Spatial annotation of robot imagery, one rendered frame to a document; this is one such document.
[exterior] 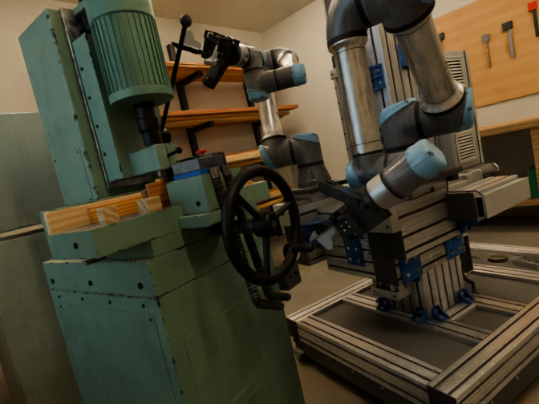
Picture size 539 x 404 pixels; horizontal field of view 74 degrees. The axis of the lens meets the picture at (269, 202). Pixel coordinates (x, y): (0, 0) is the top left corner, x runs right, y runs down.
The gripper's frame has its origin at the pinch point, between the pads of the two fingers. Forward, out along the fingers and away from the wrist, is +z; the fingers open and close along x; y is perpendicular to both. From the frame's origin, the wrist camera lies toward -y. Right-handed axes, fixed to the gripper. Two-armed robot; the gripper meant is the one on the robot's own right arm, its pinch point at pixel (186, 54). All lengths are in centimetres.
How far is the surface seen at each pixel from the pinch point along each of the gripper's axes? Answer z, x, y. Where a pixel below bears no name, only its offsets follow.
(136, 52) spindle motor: 16.6, -0.1, -1.6
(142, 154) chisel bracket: 16.2, 9.1, -27.0
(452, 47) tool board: -311, 4, 43
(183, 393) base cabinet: 34, 60, -60
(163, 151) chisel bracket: 14.0, 14.7, -23.4
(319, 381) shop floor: -38, 81, -105
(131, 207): 25.5, 19.9, -35.8
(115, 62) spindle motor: 20.7, -2.5, -5.5
